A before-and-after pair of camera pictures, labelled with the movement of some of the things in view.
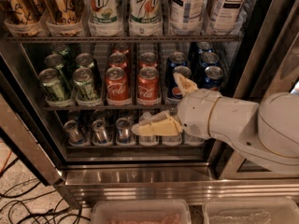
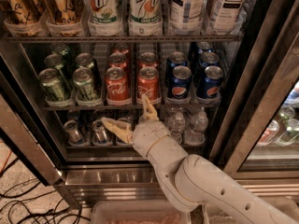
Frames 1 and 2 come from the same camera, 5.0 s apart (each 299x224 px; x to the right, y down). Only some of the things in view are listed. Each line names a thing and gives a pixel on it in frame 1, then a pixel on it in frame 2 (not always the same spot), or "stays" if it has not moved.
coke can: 117,87 stays
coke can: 148,87 stays
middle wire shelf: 110,107 stays
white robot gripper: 194,112 to 149,133
